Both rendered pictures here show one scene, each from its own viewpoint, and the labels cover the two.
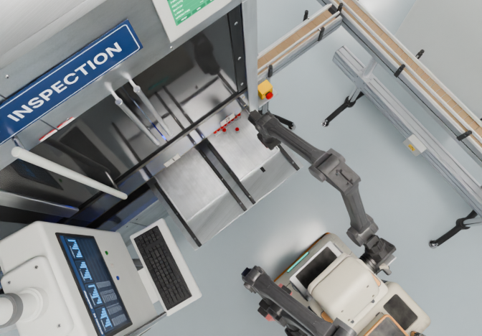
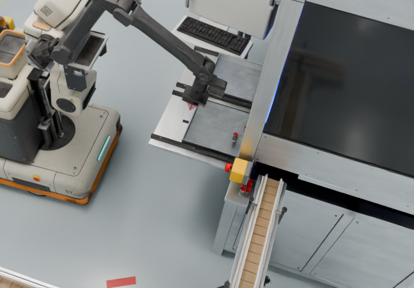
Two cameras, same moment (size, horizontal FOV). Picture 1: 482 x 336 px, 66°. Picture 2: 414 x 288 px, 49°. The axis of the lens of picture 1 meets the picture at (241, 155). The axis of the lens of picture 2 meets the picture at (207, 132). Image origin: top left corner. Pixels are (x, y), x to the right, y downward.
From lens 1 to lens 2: 170 cm
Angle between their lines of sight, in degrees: 48
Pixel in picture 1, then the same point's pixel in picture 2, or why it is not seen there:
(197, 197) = (225, 76)
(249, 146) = (212, 133)
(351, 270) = not seen: outside the picture
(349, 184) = not seen: outside the picture
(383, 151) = not seen: outside the picture
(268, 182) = (172, 114)
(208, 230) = not seen: hidden behind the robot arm
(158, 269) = (213, 31)
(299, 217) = (124, 210)
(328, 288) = not seen: outside the picture
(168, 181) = (257, 76)
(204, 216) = not seen: hidden behind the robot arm
